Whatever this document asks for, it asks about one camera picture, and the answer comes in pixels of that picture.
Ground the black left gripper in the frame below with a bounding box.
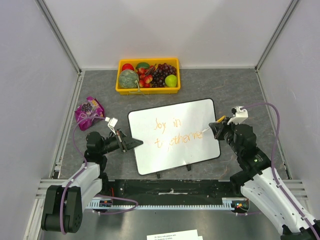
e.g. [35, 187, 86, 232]
[99, 128, 143, 155]

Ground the white marker pen orange tip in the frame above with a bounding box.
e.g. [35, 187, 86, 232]
[201, 115, 226, 133]

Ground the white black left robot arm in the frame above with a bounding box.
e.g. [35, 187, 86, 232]
[40, 129, 143, 234]

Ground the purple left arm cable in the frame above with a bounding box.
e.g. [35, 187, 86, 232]
[59, 113, 139, 238]

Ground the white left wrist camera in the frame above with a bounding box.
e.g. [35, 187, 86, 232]
[104, 116, 118, 134]

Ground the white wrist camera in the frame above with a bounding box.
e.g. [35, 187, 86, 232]
[104, 116, 118, 134]
[228, 106, 249, 125]

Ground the purple snack bag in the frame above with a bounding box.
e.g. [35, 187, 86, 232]
[74, 96, 105, 131]

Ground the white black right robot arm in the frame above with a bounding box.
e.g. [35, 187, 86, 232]
[208, 119, 320, 240]

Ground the green red mango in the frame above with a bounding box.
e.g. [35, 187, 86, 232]
[135, 62, 150, 70]

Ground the red lychee cluster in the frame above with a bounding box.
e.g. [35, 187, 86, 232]
[137, 68, 153, 88]

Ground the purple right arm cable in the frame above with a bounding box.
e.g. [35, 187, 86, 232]
[241, 102, 320, 240]

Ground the green striped melon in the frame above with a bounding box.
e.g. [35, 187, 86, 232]
[118, 69, 139, 89]

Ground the white paper sheet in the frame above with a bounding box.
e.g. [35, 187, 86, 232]
[146, 229, 203, 240]

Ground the red apple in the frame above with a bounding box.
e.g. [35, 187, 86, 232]
[121, 63, 135, 71]

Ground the green pear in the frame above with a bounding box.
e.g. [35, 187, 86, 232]
[164, 74, 178, 88]

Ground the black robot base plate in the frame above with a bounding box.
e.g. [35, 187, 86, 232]
[99, 179, 243, 206]

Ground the yellow plastic fruit tray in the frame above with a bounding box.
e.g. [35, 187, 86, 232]
[115, 57, 181, 95]

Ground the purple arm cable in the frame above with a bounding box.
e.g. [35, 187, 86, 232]
[241, 102, 320, 240]
[59, 113, 139, 238]

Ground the dark red grape bunch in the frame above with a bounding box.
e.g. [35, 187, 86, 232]
[151, 63, 177, 88]

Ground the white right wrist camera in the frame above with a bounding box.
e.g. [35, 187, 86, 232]
[228, 106, 249, 125]

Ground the white whiteboard black frame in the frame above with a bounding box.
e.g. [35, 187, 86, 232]
[127, 98, 221, 176]

